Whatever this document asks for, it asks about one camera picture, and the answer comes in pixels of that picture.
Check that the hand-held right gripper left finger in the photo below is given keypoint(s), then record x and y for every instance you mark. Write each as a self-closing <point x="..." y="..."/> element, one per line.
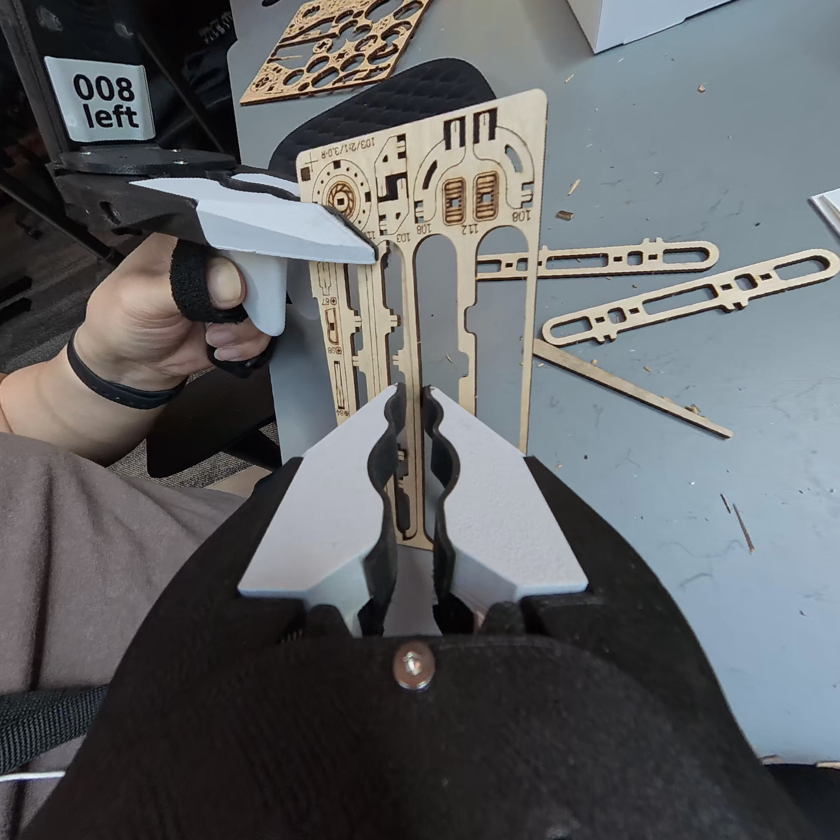
<point x="308" y="525"/>

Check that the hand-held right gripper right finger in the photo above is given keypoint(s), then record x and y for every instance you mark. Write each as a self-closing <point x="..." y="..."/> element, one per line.
<point x="512" y="525"/>

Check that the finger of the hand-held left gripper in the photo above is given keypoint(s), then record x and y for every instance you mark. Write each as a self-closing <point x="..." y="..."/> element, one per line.
<point x="275" y="226"/>
<point x="275" y="184"/>

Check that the wooden model parts sheet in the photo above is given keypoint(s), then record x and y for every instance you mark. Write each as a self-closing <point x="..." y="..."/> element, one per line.
<point x="535" y="275"/>

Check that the person's left forearm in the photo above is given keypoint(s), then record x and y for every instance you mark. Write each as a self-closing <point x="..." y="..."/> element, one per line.
<point x="52" y="420"/>

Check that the person's left hand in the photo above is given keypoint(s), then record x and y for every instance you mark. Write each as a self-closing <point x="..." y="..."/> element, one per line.
<point x="138" y="321"/>

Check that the perforated wooden leftover sheet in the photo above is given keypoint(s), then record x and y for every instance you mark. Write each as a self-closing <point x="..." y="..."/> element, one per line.
<point x="259" y="92"/>

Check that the black textured pad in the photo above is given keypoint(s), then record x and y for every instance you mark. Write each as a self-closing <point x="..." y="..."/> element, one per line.
<point x="407" y="92"/>

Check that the thin wooden stick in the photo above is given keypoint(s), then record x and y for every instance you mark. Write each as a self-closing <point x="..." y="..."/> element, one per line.
<point x="630" y="387"/>

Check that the black wristband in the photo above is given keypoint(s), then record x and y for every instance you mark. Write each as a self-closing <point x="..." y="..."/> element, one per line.
<point x="105" y="387"/>

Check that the person's taupe clothing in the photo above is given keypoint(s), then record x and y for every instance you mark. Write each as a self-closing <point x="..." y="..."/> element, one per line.
<point x="85" y="558"/>

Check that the slotted wooden strip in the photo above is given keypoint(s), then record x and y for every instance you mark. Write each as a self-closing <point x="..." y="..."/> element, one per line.
<point x="571" y="261"/>
<point x="695" y="289"/>

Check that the white cardboard box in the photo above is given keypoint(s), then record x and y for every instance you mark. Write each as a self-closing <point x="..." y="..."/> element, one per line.
<point x="630" y="26"/>

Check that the instruction booklet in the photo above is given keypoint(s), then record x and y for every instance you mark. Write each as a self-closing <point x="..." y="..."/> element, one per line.
<point x="828" y="210"/>

